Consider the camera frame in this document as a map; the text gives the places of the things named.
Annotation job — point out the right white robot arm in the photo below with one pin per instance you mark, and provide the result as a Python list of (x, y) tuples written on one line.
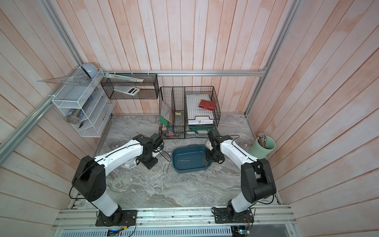
[(256, 178)]

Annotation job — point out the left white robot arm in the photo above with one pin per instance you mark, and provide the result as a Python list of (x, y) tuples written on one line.
[(90, 179)]

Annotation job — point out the silver roll on shelf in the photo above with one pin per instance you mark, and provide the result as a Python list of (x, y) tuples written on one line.
[(74, 116)]

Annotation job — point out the white wire wall shelf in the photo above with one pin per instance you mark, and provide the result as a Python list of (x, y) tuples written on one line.
[(96, 106)]

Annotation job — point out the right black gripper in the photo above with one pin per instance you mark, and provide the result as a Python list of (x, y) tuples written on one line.
[(209, 158)]

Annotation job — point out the teal plastic storage box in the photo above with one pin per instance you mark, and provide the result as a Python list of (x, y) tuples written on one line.
[(194, 153)]

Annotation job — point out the red wallet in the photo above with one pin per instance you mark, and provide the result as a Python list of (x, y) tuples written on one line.
[(207, 105)]

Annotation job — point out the white twin-bell alarm clock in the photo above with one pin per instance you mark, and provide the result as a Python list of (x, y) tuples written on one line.
[(130, 164)]

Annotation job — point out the aluminium mounting rail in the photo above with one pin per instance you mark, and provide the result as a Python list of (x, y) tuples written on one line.
[(260, 221)]

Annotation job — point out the black wire wall basket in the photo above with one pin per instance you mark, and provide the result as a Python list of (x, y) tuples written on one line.
[(130, 85)]

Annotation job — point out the black wire desk organizer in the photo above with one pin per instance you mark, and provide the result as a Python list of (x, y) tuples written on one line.
[(173, 112)]

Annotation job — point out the long green ruler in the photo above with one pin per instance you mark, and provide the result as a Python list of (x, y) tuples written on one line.
[(125, 78)]

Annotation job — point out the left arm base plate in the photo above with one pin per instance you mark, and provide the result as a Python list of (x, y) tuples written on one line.
[(119, 218)]

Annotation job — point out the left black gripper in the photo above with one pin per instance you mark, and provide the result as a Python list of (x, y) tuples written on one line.
[(150, 164)]

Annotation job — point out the green pen holder cup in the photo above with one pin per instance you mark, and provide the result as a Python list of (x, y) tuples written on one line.
[(262, 146)]

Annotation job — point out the clear triangle ruler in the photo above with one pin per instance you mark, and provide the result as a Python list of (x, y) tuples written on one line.
[(76, 80)]

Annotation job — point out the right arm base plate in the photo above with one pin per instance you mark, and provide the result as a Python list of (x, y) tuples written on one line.
[(227, 215)]

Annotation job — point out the white calculator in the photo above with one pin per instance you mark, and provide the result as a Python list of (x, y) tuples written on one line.
[(132, 91)]

